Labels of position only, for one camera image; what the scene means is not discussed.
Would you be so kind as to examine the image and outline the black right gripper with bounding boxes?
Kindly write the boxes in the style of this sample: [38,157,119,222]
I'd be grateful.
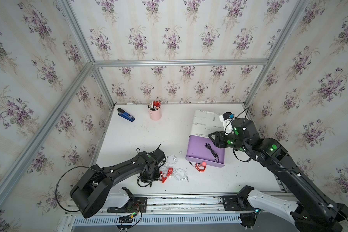
[207,130,250,155]

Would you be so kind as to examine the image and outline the white wired earphones coiled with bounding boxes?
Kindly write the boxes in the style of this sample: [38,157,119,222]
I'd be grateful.
[173,168,189,182]

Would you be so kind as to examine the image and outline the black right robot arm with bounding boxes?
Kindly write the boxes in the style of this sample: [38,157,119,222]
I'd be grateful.
[208,118,348,232]

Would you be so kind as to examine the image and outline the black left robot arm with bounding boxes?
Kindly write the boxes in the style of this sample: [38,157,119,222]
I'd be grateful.
[54,148,166,218]

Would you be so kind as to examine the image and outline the red scissors in cup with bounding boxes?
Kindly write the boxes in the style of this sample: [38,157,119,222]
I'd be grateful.
[150,101,161,111]

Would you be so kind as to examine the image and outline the purple top drawer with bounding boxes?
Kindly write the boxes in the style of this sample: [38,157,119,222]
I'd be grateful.
[186,136,225,168]

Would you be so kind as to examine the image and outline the white drawer cabinet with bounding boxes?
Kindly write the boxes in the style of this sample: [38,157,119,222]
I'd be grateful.
[189,110,224,138]

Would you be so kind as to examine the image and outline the black wired earphones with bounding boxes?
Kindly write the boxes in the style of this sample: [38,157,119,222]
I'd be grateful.
[137,174,153,188]
[205,143,219,162]

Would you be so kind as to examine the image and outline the red wired earphones coiled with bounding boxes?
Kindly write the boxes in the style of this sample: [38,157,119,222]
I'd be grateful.
[189,161,206,173]

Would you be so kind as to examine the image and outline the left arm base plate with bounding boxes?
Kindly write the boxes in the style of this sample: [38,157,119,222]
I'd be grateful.
[107,197,148,213]

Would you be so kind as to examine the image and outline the aluminium front rail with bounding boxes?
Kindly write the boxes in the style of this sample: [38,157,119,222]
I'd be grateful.
[62,192,282,217]

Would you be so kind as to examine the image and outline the pink pen cup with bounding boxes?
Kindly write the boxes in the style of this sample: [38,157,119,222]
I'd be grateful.
[148,108,162,121]

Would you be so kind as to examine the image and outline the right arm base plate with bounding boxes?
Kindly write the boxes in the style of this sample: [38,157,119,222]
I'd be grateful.
[219,195,257,211]

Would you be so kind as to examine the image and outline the blue stapler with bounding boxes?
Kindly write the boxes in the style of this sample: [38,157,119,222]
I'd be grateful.
[118,108,135,122]

